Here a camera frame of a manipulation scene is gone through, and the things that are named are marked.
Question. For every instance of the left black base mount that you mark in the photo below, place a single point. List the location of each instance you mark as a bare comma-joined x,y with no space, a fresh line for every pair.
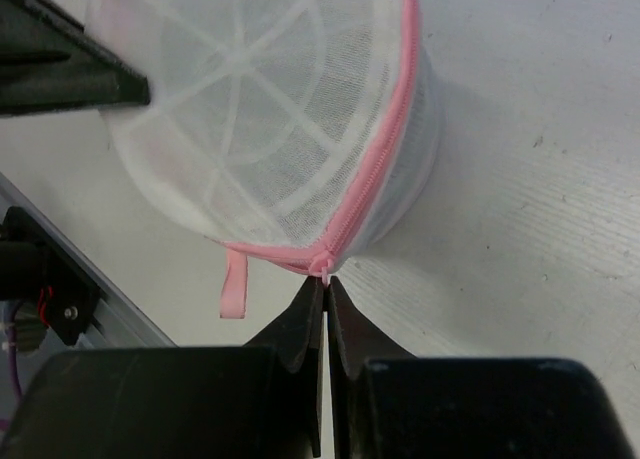
37,269

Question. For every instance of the aluminium mounting rail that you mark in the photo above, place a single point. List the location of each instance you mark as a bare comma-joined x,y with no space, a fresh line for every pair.
117,322

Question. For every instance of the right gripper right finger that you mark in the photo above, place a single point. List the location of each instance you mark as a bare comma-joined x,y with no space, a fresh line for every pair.
355,342

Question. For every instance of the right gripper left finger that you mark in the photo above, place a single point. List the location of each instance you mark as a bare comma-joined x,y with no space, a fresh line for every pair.
294,400

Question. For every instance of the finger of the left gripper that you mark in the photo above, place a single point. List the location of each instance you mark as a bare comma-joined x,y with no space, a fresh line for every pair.
49,64

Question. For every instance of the white mesh laundry bag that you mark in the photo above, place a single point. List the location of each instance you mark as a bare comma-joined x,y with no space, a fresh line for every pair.
293,131

